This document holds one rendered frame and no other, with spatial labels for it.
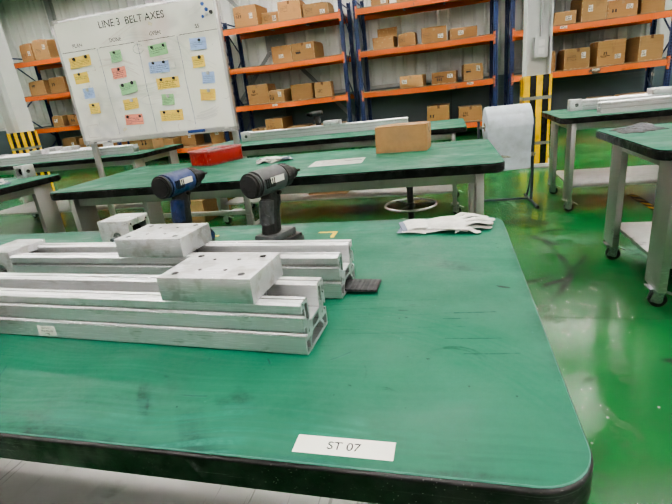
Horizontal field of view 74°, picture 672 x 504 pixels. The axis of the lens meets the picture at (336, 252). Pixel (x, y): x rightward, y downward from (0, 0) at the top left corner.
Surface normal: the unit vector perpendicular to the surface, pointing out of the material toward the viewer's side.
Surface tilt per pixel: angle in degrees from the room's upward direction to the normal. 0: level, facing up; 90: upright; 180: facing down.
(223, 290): 90
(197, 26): 90
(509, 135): 102
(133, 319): 90
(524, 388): 0
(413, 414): 0
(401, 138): 89
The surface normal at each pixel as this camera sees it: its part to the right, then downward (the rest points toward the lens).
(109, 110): -0.23, 0.34
